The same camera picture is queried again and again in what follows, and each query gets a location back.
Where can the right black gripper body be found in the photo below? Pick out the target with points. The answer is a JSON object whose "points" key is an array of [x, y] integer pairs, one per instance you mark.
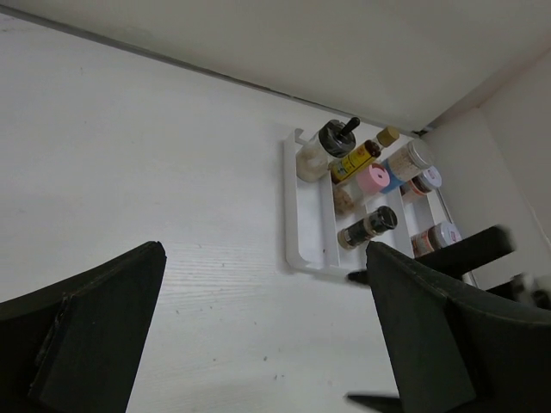
{"points": [[522, 288]]}

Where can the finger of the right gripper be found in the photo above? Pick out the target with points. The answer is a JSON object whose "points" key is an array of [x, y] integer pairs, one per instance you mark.
{"points": [[472, 252]]}

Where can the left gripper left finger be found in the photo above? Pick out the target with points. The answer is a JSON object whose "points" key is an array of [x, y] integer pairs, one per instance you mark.
{"points": [[76, 345]]}

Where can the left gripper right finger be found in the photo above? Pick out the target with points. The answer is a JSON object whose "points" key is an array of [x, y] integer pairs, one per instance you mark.
{"points": [[453, 347]]}

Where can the red label lid jar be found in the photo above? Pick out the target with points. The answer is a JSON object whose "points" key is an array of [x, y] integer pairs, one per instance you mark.
{"points": [[419, 186], [437, 237]]}

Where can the black lid pepper jar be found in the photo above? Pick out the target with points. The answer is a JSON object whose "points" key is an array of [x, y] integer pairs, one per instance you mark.
{"points": [[374, 224]]}

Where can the silver lid blue label jar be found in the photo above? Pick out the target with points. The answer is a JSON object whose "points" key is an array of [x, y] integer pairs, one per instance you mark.
{"points": [[407, 162]]}

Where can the pink lid spice jar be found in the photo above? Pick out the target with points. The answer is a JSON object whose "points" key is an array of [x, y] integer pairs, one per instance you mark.
{"points": [[349, 196]]}

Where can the yellow label small bottle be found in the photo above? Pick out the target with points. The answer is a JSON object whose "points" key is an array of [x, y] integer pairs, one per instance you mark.
{"points": [[362, 156]]}

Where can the black knob lid jar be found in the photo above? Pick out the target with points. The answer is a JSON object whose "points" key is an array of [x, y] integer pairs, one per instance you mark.
{"points": [[333, 141]]}

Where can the white compartment tray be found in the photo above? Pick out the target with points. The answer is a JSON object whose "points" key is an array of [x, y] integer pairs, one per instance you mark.
{"points": [[311, 225]]}

